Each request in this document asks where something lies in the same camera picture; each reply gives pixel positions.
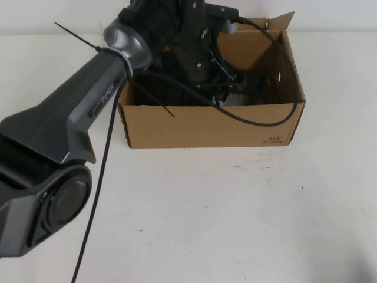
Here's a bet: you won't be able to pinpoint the brown cardboard shoe box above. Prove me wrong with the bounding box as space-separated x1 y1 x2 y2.
117 11 307 149

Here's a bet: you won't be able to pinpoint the black braided camera cable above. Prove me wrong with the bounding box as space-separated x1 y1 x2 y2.
72 16 299 283

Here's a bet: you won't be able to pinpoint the black wrist camera silver edge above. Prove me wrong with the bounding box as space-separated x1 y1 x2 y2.
205 3 240 34

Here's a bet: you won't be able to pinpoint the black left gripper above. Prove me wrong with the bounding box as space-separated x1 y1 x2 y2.
167 0 235 91

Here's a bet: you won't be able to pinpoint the black knit sneaker white stripes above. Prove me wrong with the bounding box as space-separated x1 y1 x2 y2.
217 73 284 106
134 55 213 106

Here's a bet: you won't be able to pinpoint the black zip tie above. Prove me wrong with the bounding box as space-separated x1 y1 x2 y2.
134 81 177 119
54 22 118 57

